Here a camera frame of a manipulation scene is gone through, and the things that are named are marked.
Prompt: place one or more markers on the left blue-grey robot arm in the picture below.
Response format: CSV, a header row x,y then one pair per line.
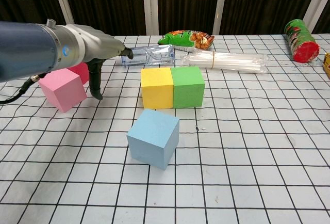
x,y
31,48

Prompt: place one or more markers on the green chip can red lid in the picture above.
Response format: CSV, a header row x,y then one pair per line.
x,y
301,42

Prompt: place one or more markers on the light blue foam cube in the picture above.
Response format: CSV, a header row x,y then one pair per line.
x,y
152,138

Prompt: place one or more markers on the pink foam cube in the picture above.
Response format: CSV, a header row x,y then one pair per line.
x,y
63,89

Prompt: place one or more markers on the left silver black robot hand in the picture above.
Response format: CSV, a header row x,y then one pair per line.
x,y
103,46

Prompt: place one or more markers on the white double upright frame post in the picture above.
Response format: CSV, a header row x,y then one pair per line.
x,y
150,4

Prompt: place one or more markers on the red foam cube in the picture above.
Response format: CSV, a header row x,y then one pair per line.
x,y
82,73

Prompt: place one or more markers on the green orange snack bag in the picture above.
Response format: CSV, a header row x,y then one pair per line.
x,y
185,39

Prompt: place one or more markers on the gold foil snack pack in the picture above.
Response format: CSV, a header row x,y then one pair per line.
x,y
327,64

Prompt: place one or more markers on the white black checkered tablecloth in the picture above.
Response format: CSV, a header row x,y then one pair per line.
x,y
232,157

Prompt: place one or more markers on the green foam cube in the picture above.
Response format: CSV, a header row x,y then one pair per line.
x,y
188,87

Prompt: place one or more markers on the bagged white straws bundle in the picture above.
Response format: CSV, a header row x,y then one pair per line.
x,y
227,62

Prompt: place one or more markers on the clear plastic water bottle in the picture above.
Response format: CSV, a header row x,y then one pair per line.
x,y
152,56

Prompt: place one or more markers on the yellow foam cube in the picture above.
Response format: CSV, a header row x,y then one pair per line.
x,y
157,87

